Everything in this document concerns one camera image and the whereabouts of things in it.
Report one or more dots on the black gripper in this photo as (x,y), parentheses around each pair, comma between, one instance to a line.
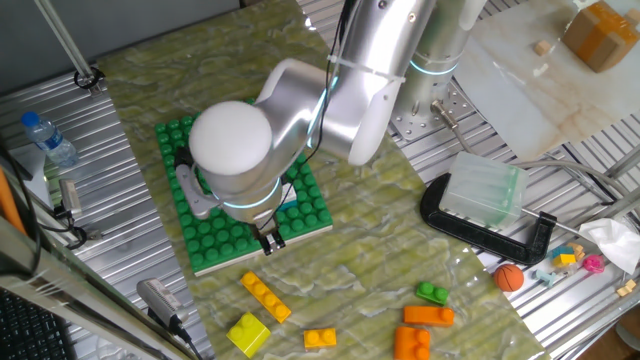
(265,227)

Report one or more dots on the orange pole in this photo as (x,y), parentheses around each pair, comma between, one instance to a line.
(10,205)

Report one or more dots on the lime yellow square brick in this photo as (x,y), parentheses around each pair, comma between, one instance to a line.
(248,336)

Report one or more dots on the amber two-stud brick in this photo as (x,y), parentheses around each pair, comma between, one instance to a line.
(320,339)

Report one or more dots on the white marble pattern sheet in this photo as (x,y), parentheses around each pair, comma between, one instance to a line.
(525,100)

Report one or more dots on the black keyboard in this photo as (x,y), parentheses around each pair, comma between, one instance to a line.
(27,330)

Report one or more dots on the translucent plastic box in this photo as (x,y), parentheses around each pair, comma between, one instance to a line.
(482,190)

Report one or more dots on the metal tripod pole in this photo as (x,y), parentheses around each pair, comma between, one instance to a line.
(65,42)

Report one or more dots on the tan small block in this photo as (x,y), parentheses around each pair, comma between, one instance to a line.
(577,249)

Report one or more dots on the gray wrist camera bracket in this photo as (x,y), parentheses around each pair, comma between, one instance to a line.
(192,195)

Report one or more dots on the large wooden cube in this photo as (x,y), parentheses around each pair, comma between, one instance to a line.
(633,16)

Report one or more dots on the green studded baseplate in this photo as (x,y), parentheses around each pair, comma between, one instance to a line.
(210,240)

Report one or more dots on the orange long brick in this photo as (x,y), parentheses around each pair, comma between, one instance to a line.
(427,316)

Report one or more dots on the pink small toy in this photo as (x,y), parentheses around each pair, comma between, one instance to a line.
(594,264)

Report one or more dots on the orange square brick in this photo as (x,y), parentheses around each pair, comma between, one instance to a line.
(411,345)

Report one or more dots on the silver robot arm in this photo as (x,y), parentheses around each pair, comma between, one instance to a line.
(230,140)

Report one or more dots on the teal small block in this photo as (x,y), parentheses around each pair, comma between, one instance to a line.
(560,249)

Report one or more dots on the metal frame bar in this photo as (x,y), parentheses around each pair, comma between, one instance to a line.
(75,290)

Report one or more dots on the black C-clamp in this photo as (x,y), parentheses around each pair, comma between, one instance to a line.
(480,240)

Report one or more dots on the gray camera with label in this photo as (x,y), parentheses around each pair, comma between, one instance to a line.
(161,300)

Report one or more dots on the green marble pattern mat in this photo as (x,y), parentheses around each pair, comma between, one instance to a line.
(375,240)

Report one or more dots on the small wooden piece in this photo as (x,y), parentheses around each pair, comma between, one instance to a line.
(626,288)

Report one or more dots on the light blue small toy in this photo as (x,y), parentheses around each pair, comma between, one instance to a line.
(544,277)

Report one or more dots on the yellow small block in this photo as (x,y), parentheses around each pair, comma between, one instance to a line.
(564,260)

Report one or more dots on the brown cardboard box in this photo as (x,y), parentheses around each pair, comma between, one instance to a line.
(600,35)

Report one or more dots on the teal four-stud brick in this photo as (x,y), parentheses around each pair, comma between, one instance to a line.
(289,205)

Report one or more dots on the small basketball toy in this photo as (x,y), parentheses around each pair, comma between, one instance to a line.
(509,278)

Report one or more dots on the green two-stud brick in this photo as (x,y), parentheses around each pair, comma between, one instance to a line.
(432,294)

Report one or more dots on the small gray camera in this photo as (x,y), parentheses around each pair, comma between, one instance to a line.
(70,197)

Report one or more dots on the small wooden cube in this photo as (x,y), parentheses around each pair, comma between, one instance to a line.
(542,48)

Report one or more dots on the white crumpled tissue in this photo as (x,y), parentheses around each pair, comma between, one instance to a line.
(612,242)

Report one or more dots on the clear water bottle blue cap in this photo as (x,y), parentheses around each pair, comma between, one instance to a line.
(50,140)

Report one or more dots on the aluminium arm base plate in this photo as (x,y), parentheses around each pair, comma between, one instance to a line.
(425,122)

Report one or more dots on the amber four-stud brick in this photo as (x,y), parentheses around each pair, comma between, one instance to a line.
(265,297)

